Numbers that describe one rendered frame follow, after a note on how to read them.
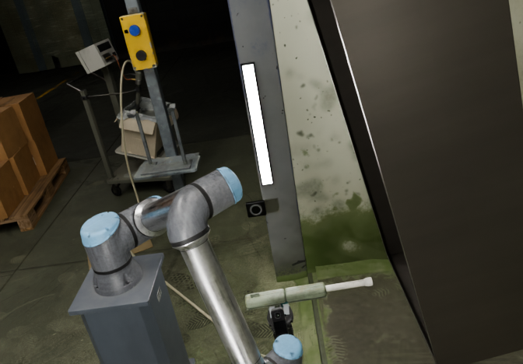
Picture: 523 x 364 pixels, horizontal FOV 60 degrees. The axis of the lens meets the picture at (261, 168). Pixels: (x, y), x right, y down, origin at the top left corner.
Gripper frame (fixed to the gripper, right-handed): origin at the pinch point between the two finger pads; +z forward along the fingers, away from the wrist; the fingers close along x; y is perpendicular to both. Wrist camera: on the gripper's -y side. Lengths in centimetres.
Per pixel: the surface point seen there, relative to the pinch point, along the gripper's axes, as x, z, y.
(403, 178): 42, -30, -67
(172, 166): -44, 81, -22
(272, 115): 12, 78, -40
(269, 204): 1, 72, 7
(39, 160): -213, 259, 39
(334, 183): 36, 72, 3
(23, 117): -208, 262, -4
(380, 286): 48, 46, 55
